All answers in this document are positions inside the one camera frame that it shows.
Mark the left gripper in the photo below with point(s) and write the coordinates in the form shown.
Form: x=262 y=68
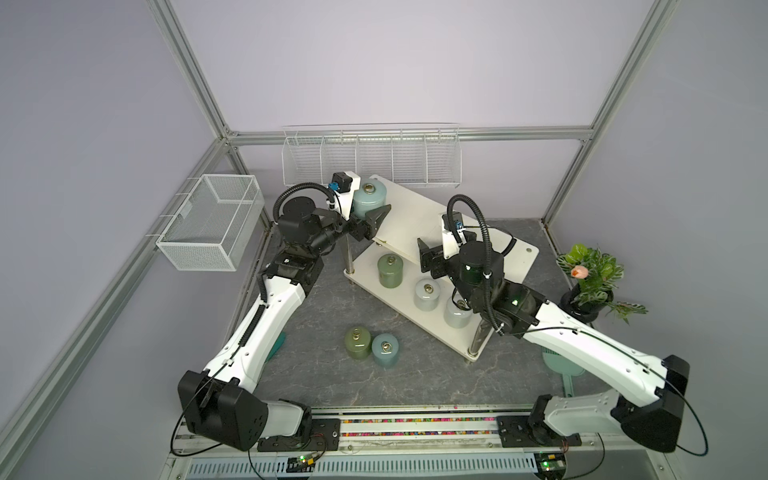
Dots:
x=371 y=226

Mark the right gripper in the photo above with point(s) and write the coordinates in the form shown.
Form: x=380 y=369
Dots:
x=438 y=261

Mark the light blue canister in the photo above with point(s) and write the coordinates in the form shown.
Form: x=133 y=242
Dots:
x=385 y=350
x=370 y=196

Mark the large green canister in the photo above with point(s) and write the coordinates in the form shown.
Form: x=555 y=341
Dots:
x=357 y=342

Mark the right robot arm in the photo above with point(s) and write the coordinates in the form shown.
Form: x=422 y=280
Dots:
x=645 y=399

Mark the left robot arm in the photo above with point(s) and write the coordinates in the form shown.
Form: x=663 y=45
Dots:
x=219 y=401

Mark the white two-tier shelf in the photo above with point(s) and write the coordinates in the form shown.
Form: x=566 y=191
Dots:
x=412 y=216

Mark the grey canister left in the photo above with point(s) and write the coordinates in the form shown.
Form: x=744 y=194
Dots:
x=427 y=294

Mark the grey canister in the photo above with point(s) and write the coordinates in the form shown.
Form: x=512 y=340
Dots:
x=457 y=313
x=427 y=294

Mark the small green canister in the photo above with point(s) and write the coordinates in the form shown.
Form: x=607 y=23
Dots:
x=390 y=270

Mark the grey canister right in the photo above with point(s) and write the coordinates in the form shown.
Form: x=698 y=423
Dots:
x=457 y=313

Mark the green work glove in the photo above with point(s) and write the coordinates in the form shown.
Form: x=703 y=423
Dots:
x=277 y=345

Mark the white mesh basket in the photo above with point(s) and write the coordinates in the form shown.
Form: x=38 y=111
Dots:
x=212 y=227

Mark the artificial plant in black pot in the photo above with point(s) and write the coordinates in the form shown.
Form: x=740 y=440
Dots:
x=596 y=275

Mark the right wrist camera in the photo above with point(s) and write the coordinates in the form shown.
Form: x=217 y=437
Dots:
x=452 y=234

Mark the long white wire basket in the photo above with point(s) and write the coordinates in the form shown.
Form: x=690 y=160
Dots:
x=416 y=154

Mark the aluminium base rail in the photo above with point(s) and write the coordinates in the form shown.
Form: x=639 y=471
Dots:
x=424 y=442

